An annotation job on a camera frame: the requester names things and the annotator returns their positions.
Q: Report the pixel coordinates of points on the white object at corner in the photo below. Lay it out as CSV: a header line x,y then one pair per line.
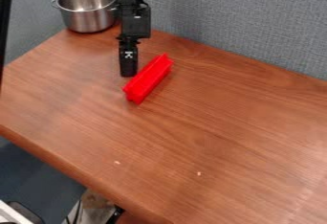
x,y
13,213

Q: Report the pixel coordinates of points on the metal table leg frame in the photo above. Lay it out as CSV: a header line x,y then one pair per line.
x,y
93,210

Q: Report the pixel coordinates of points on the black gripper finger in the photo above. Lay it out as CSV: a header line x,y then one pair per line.
x,y
126,58

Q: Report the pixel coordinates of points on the stainless steel pot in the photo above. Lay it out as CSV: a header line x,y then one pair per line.
x,y
86,16

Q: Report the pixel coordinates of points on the red rectangular block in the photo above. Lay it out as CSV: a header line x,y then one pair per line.
x,y
146,79

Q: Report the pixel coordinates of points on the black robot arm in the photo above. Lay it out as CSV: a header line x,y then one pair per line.
x,y
5,6

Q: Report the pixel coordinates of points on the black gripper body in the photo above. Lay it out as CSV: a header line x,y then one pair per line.
x,y
134,17

